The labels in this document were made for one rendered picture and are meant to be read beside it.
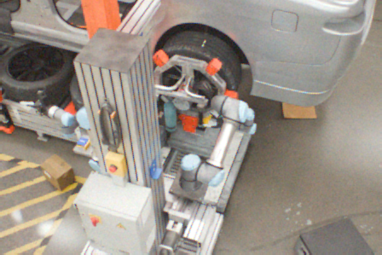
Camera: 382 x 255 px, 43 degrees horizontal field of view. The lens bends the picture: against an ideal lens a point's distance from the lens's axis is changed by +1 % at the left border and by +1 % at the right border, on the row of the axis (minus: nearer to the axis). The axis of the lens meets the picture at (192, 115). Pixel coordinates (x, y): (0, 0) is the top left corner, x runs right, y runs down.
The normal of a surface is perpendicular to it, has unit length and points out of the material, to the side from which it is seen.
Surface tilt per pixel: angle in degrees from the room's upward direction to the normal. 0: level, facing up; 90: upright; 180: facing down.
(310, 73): 90
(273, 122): 0
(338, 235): 0
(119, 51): 0
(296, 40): 90
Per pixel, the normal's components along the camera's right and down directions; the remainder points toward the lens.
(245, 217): -0.01, -0.69
